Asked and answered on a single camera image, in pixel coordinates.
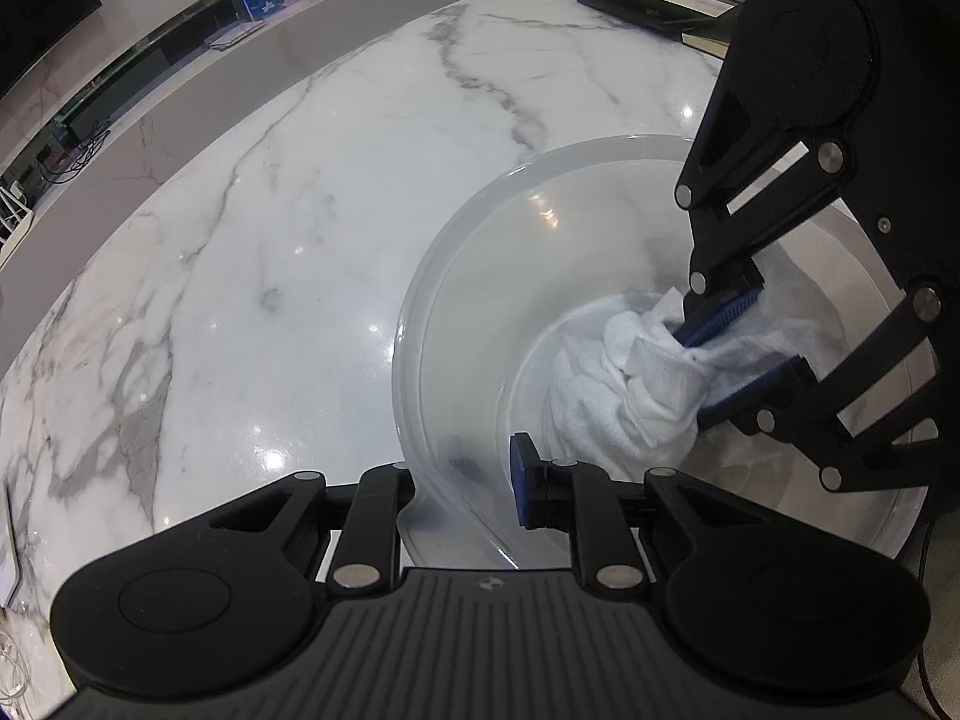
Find clear plastic bowl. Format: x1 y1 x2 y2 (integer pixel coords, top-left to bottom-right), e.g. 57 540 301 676
390 133 940 572

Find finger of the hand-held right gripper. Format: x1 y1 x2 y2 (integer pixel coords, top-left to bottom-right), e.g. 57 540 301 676
673 79 857 350
696 283 944 496

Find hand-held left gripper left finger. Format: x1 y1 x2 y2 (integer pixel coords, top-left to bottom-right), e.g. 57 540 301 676
210 463 418 595

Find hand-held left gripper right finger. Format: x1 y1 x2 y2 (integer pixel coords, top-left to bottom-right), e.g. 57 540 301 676
508 433 760 593

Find black cables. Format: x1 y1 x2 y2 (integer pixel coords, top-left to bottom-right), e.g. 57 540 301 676
30 116 113 187

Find black television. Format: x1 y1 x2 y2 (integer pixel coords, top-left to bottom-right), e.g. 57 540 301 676
0 0 104 104

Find black notebook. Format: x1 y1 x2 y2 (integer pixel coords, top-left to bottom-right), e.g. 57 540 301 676
681 21 734 59

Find white cloth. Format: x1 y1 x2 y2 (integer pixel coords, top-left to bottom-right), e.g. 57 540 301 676
546 261 852 482

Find black tablet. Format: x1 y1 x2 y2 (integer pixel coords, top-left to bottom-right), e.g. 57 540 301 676
576 0 742 35

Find white flat laptop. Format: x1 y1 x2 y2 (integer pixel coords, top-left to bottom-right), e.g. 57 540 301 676
205 17 269 54

